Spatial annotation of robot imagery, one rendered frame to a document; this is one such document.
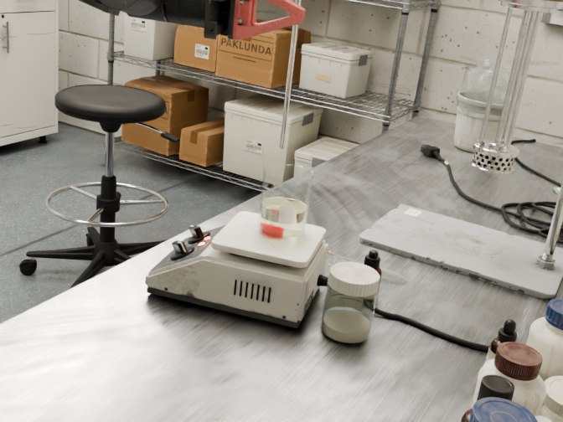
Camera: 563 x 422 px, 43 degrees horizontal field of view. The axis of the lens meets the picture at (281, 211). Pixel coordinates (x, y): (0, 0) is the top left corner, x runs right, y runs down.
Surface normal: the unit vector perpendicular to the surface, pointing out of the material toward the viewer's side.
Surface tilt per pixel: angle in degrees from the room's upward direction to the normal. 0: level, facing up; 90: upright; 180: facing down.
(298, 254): 0
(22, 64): 90
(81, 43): 90
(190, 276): 90
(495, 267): 0
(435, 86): 90
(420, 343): 0
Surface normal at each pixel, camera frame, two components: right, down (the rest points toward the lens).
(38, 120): 0.87, 0.26
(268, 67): -0.51, 0.29
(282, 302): -0.26, 0.32
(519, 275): 0.11, -0.93
